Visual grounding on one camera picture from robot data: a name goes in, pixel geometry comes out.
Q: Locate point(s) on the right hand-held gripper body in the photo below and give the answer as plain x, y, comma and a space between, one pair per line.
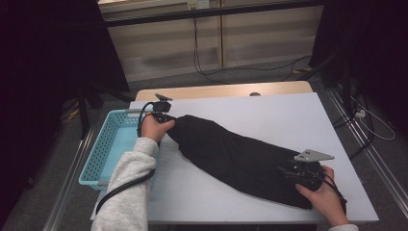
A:
306, 174

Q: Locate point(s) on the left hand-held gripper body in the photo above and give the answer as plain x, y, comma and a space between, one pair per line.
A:
161, 107

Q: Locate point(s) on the black shorts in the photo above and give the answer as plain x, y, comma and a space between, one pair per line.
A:
237, 157

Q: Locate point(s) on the light blue plastic basket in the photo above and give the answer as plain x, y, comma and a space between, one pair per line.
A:
112, 134

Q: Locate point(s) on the person's left hand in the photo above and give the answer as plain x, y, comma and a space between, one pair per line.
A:
154, 130

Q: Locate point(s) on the person's right hand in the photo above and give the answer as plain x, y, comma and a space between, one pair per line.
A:
324, 202

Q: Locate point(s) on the white table mat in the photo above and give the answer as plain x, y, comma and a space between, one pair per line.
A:
256, 112

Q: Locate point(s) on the black stand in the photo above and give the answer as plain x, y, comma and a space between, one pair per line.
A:
345, 83
84, 115

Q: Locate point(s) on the dark round table grommet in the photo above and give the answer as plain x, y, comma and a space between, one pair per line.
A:
255, 94

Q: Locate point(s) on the white plug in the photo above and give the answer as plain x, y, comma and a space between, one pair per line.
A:
360, 113

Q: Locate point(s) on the yellow floor tape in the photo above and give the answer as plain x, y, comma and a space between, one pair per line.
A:
303, 69

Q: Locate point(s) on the black horizontal bar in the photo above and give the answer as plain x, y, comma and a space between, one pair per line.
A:
208, 12

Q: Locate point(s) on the black curtain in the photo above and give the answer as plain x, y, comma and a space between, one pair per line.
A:
48, 48
369, 32

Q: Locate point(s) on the metal floor rail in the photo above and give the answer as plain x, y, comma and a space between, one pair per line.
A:
385, 174
65, 192

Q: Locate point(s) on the white wall socket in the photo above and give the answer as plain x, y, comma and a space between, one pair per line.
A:
198, 4

